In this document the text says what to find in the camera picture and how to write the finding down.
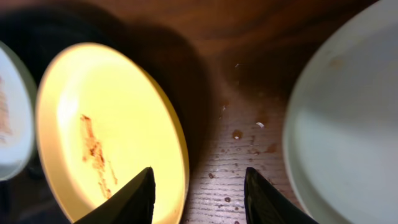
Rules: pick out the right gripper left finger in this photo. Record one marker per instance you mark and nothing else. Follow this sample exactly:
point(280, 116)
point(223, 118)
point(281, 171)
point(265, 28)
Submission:
point(134, 203)

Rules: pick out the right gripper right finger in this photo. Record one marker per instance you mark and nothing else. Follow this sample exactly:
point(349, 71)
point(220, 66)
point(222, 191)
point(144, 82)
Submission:
point(264, 204)

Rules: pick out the yellow plate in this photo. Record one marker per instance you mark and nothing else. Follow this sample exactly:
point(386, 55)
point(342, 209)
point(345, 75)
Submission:
point(101, 119)

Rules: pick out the light blue plate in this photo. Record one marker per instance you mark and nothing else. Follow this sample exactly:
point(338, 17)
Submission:
point(340, 131)
point(18, 96)

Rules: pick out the round black tray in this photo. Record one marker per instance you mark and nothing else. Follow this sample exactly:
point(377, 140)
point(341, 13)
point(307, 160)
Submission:
point(37, 33)

